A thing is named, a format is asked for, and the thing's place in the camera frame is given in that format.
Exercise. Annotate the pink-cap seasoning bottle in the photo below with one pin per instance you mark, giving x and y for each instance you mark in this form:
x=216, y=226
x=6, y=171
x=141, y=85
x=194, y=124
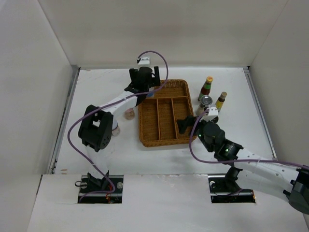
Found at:
x=129, y=114

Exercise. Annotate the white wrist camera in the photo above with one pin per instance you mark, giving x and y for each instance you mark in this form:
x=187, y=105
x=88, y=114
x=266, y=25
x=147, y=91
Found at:
x=212, y=113
x=144, y=61

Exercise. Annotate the metal table rail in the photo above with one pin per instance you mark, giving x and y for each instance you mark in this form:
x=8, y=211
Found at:
x=65, y=115
x=259, y=110

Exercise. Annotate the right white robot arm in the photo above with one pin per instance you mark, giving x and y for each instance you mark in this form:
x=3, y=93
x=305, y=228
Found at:
x=285, y=180

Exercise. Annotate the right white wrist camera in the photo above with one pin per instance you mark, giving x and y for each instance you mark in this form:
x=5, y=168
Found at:
x=212, y=113

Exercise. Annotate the yellow-cap brown sauce bottle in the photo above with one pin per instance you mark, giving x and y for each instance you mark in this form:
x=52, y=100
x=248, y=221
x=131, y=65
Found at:
x=206, y=88

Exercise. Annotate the brown wicker divided basket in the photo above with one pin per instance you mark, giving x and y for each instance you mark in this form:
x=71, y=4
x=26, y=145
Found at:
x=158, y=115

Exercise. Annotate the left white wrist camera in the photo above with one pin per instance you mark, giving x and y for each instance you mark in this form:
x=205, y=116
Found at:
x=144, y=61

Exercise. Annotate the black-cap salt grinder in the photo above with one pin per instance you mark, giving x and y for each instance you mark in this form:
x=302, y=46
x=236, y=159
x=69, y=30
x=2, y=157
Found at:
x=204, y=102

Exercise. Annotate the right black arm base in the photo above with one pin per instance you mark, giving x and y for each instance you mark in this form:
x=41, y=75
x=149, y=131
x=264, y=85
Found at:
x=224, y=189

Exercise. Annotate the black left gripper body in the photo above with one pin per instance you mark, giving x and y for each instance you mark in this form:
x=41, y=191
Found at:
x=133, y=74

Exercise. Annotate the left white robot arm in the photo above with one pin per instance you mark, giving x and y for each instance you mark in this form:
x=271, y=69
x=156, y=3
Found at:
x=96, y=130

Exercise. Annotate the white-lid brown sauce jar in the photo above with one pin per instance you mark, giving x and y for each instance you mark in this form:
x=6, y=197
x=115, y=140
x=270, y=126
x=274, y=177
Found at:
x=116, y=129

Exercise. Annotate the right metal table rail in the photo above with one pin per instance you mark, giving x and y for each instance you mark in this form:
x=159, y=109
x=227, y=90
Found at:
x=259, y=110

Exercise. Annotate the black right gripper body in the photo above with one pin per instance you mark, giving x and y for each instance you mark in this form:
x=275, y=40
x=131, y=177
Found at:
x=199, y=128

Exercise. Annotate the small yellow-label bottle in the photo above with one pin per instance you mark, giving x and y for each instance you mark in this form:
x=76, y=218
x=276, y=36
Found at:
x=220, y=101

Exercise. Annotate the left metal table rail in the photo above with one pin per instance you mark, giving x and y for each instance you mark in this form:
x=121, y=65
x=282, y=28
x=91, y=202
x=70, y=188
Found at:
x=65, y=115

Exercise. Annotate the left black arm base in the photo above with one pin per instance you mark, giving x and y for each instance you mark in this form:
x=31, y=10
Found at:
x=100, y=191

